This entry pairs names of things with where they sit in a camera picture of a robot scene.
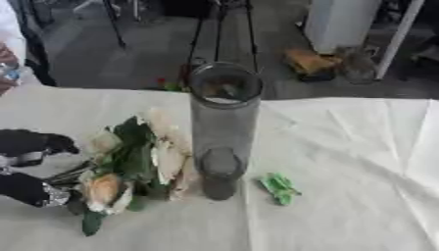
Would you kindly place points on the person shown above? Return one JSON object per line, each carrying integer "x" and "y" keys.
{"x": 12, "y": 32}

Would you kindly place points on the grey translucent bag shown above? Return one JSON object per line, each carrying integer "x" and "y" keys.
{"x": 357, "y": 65}

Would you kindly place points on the white pole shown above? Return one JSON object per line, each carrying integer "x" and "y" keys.
{"x": 400, "y": 36}

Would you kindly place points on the white cabinet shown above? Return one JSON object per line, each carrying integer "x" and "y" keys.
{"x": 340, "y": 23}

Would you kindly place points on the green crumpled wrapper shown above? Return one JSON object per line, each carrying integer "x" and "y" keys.
{"x": 279, "y": 188}

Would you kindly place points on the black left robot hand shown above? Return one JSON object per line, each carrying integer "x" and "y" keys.
{"x": 23, "y": 189}

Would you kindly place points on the black tripod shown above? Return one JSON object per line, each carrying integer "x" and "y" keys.
{"x": 114, "y": 23}
{"x": 219, "y": 29}

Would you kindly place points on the tall grey glass vase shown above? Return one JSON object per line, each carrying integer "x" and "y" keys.
{"x": 224, "y": 130}

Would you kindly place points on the yellow bag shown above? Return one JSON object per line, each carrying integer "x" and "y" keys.
{"x": 309, "y": 62}

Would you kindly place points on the red and green toy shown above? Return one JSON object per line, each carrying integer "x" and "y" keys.
{"x": 169, "y": 84}

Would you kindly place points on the white artificial flower bouquet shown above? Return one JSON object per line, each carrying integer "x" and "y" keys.
{"x": 137, "y": 153}

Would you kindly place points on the clear plastic bottle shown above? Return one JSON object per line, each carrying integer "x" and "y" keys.
{"x": 10, "y": 72}

